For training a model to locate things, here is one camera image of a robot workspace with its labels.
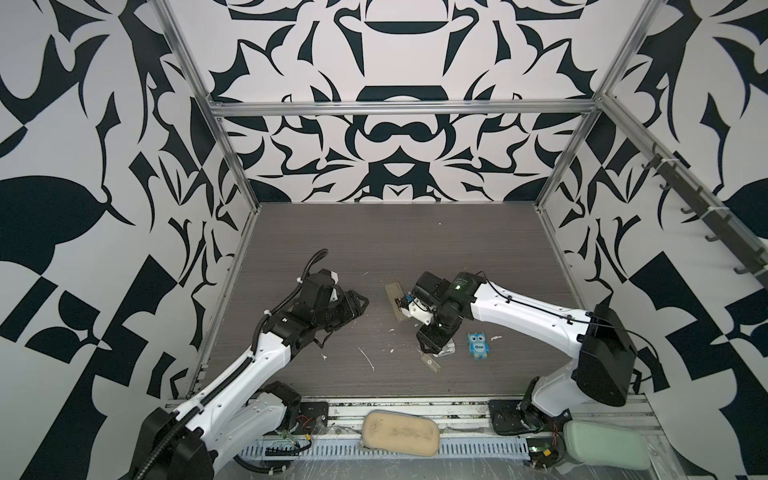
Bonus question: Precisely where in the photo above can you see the remote battery cover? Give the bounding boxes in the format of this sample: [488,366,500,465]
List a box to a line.
[420,354,441,374]

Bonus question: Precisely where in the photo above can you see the white remote control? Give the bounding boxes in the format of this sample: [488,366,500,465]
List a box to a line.
[385,282,412,322]

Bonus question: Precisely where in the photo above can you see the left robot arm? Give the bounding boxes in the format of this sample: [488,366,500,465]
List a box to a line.
[125,269,369,479]

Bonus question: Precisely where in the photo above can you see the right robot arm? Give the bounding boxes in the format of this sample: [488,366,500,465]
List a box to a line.
[397,272,638,435]

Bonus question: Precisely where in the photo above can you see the blue owl figurine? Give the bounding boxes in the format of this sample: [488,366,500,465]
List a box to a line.
[467,333,489,360]

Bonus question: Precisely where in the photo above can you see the tan sponge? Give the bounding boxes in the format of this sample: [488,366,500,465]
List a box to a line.
[361,410,441,457]

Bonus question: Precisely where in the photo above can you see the small circuit board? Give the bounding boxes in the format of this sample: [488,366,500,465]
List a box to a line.
[524,437,564,471]

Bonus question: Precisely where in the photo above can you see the pale green sponge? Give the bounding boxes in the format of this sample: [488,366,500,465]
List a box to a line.
[563,420,651,470]

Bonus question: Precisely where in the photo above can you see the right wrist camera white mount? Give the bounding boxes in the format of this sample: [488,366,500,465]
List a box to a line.
[399,294,434,325]

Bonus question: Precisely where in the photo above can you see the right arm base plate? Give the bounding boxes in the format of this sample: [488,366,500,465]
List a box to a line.
[488,399,572,436]

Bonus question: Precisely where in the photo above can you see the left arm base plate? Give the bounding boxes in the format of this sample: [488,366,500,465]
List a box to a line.
[283,401,329,435]

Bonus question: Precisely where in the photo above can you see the white slotted cable duct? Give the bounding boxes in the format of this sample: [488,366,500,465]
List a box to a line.
[240,437,530,462]

